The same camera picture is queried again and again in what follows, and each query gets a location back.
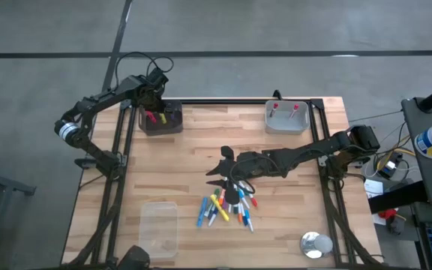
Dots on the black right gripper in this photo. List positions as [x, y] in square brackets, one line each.
[255, 164]

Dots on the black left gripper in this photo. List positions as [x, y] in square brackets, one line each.
[146, 93]

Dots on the pink Sharpie highlighter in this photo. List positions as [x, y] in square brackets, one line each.
[151, 117]

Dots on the yellow Sharpie highlighter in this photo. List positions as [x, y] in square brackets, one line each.
[162, 118]
[219, 208]

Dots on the purple Sharpie highlighter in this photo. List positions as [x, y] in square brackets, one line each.
[224, 205]
[171, 116]

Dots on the red Expo dry-erase marker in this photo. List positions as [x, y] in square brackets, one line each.
[273, 110]
[293, 111]

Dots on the clear plastic bin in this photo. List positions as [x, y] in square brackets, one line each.
[158, 228]

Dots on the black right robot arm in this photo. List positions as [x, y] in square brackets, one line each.
[313, 152]

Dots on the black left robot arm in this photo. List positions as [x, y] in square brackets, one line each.
[99, 99]

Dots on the orange Expo dry-erase marker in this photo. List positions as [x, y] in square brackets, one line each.
[221, 197]

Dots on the red cap white marker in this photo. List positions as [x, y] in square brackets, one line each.
[252, 200]

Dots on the green Expo dry-erase marker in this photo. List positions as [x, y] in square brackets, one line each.
[207, 210]

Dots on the orange cap white marker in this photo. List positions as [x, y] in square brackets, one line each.
[239, 215]

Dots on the dark grey plastic bin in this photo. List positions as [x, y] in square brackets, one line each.
[161, 129]

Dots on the blue Sharpie highlighter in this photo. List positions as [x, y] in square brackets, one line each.
[202, 212]

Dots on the light grey plastic bin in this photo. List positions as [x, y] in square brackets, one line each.
[287, 125]

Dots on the white paper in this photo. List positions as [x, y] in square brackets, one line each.
[372, 187]

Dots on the red object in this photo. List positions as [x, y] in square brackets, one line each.
[387, 213]

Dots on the black desk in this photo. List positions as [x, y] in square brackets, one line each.
[426, 176]

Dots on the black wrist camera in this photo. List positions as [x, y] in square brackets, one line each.
[158, 77]

